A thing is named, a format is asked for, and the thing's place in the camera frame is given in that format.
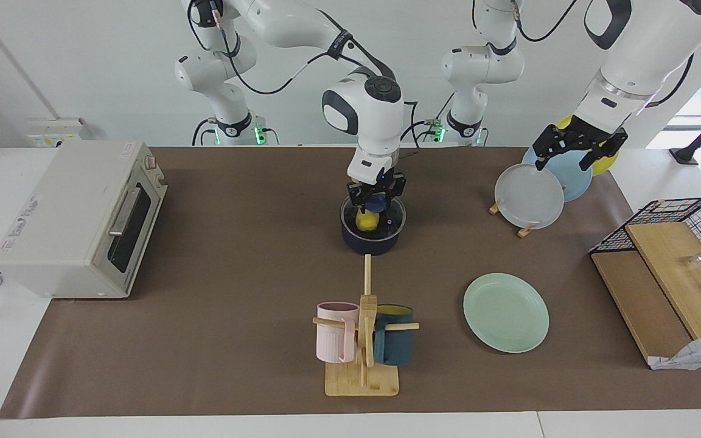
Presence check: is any glass lid with blue knob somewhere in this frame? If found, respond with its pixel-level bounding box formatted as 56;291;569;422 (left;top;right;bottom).
340;193;406;241

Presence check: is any yellow potato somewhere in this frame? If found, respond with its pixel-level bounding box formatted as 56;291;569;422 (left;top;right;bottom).
355;208;380;233

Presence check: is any yellow plate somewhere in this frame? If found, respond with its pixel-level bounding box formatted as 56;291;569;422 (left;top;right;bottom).
556;114;620;177

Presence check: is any light blue plate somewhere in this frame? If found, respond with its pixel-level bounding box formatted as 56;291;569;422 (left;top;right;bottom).
522;145;593;203

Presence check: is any grey plate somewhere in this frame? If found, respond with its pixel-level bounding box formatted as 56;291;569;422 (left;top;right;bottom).
495;163;565;231

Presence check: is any wooden plate rack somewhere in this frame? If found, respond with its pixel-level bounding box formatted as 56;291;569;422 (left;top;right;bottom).
489;201;537;239

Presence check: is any light green plate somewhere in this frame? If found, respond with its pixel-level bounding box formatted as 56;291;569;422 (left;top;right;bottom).
463;273;550;354

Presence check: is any brown table mat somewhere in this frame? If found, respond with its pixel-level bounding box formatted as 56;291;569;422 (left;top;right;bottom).
0;146;701;419

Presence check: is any light wooden cutting board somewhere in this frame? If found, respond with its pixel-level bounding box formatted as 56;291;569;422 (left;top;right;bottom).
624;221;701;340

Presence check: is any dark wooden board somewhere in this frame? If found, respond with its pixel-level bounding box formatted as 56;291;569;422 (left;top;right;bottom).
591;251;692;366

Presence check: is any pink ribbed mug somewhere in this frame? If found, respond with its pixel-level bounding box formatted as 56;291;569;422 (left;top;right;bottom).
316;302;360;364

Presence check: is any dark teal mug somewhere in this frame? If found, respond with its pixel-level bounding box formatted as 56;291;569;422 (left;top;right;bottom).
373;304;415;366

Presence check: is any wooden mug tree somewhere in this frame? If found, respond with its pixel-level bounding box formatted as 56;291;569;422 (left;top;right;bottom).
312;254;420;397

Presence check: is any beige toaster oven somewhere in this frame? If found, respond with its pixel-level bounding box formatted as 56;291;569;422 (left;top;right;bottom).
0;141;169;300

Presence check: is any white power strip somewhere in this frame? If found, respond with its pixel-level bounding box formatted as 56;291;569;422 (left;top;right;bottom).
27;117;93;148

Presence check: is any dark pot with purple handle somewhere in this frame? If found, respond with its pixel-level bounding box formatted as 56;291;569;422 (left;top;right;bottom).
341;196;406;256

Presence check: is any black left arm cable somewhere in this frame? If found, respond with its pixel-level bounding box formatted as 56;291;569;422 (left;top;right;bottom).
647;54;696;109

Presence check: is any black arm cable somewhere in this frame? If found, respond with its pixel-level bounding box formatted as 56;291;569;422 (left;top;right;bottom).
647;54;696;109
187;0;397;96

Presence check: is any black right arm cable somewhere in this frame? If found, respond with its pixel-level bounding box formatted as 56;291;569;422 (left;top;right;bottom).
187;0;397;96

